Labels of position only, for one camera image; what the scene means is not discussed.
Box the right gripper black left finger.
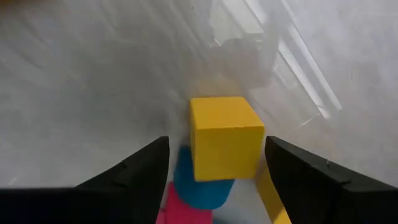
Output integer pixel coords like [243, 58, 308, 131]
[0, 136, 170, 224]

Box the red cube block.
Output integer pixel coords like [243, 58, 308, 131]
[155, 182, 214, 224]

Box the yellow cube block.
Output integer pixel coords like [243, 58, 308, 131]
[189, 96, 265, 182]

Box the white plastic table sheet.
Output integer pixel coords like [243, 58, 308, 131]
[0, 0, 398, 224]

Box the short blue cylinder block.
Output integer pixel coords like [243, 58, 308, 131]
[173, 145, 236, 210]

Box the yellow bar block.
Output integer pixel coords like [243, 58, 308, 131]
[255, 161, 293, 224]

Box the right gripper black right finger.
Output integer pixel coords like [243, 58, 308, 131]
[264, 135, 398, 224]

